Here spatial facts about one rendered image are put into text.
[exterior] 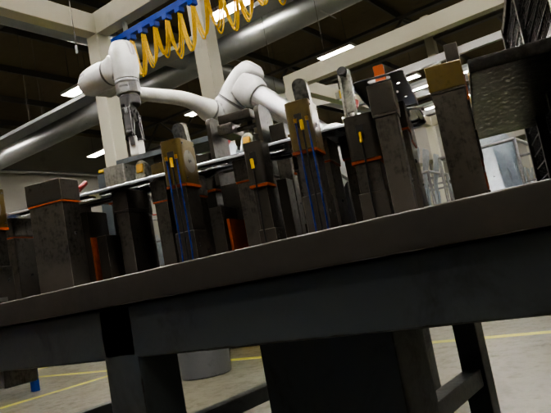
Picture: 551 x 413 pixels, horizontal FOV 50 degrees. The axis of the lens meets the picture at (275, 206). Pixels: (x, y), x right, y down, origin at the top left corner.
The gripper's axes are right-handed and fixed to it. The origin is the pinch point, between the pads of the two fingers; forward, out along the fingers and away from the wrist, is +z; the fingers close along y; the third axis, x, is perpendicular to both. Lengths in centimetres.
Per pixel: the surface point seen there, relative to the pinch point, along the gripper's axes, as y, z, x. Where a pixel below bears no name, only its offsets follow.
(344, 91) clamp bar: 36, 5, 75
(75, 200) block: 48, 23, -5
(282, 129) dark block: 28, 10, 55
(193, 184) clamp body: 59, 28, 31
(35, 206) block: 51, 24, -15
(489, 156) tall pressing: -559, -46, 275
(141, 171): 22.4, 13.3, 7.0
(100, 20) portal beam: -324, -219, -117
